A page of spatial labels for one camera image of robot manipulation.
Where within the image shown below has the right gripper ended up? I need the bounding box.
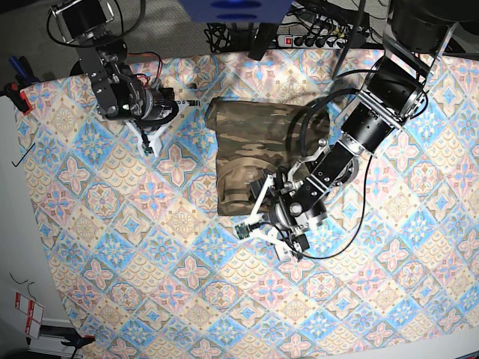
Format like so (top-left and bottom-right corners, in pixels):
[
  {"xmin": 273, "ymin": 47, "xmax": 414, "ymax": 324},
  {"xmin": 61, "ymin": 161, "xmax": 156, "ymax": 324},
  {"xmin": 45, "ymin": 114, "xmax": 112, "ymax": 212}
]
[{"xmin": 132, "ymin": 87, "xmax": 200, "ymax": 131}]

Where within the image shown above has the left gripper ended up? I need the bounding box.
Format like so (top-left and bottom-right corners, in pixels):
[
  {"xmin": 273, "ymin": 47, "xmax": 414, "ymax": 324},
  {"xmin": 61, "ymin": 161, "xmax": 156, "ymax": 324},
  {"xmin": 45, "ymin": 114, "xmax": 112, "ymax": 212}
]
[{"xmin": 249, "ymin": 168, "xmax": 326, "ymax": 258}]

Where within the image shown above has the camouflage T-shirt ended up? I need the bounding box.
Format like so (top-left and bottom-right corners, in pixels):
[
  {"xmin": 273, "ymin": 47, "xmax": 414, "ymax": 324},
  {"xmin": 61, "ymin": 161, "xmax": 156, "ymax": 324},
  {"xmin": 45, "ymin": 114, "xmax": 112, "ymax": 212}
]
[{"xmin": 205, "ymin": 97, "xmax": 308, "ymax": 216}]

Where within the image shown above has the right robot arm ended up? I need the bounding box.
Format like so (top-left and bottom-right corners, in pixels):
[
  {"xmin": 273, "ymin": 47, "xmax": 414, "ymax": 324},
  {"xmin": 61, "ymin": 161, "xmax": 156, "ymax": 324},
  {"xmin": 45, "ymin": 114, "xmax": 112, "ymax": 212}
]
[{"xmin": 46, "ymin": 1, "xmax": 199, "ymax": 130}]

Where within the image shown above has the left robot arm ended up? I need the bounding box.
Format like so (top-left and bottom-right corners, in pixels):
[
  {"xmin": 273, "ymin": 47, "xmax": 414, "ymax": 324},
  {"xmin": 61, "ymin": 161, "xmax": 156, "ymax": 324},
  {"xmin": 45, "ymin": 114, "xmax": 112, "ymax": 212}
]
[{"xmin": 235, "ymin": 1, "xmax": 473, "ymax": 260}]

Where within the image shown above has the black allen key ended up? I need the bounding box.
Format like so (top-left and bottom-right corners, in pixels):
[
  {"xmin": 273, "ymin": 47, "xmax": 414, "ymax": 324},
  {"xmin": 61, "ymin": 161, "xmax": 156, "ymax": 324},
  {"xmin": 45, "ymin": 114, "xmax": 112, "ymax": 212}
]
[{"xmin": 11, "ymin": 143, "xmax": 36, "ymax": 168}]

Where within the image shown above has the red black clamp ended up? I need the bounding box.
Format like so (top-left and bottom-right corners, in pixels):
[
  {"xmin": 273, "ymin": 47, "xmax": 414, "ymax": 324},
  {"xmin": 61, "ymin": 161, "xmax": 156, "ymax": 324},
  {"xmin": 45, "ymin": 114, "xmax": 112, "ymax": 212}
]
[{"xmin": 1, "ymin": 82, "xmax": 32, "ymax": 115}]

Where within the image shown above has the white power strip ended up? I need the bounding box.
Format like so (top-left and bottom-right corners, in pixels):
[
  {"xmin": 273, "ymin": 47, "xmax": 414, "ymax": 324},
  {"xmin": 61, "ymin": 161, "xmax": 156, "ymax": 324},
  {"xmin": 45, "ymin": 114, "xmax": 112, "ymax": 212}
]
[{"xmin": 277, "ymin": 34, "xmax": 347, "ymax": 49}]

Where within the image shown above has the patterned tile tablecloth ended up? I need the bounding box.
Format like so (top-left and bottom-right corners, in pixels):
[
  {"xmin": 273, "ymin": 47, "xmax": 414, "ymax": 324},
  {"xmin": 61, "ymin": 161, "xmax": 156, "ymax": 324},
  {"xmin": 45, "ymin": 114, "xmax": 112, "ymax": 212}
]
[{"xmin": 16, "ymin": 50, "xmax": 478, "ymax": 358}]

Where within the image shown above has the red white label card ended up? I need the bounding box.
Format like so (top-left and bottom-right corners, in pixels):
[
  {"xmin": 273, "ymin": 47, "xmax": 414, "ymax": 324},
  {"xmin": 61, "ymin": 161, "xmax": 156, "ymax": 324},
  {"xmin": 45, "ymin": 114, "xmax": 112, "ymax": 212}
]
[{"xmin": 14, "ymin": 292, "xmax": 44, "ymax": 339}]

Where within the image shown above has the blue orange bottom clamp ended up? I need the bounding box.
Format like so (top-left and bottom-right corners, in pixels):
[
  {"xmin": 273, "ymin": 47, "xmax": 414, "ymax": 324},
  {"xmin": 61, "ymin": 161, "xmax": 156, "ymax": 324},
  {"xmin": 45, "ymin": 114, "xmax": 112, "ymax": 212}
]
[{"xmin": 61, "ymin": 334, "xmax": 96, "ymax": 358}]

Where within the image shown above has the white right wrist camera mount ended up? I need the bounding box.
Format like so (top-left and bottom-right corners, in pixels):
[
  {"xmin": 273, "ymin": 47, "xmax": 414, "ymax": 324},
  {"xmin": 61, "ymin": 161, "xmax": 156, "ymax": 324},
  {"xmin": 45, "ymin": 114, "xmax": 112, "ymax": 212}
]
[{"xmin": 125, "ymin": 109, "xmax": 186, "ymax": 157}]

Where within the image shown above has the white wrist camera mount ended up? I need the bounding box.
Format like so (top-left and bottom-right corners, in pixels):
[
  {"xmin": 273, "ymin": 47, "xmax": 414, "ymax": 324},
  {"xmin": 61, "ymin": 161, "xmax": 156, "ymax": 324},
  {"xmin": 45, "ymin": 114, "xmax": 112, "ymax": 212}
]
[
  {"xmin": 234, "ymin": 174, "xmax": 304, "ymax": 261},
  {"xmin": 125, "ymin": 109, "xmax": 186, "ymax": 157}
]

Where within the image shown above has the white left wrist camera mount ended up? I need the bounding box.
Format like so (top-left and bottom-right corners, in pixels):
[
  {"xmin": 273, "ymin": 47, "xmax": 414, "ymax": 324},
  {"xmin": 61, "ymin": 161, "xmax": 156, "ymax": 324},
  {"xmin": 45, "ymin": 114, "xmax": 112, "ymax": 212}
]
[{"xmin": 234, "ymin": 174, "xmax": 304, "ymax": 261}]

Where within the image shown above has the black wire basket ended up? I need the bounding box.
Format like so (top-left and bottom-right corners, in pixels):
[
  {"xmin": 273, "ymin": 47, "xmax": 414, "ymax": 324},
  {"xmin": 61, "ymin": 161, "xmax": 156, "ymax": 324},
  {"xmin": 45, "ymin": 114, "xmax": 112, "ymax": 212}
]
[{"xmin": 204, "ymin": 22, "xmax": 234, "ymax": 54}]

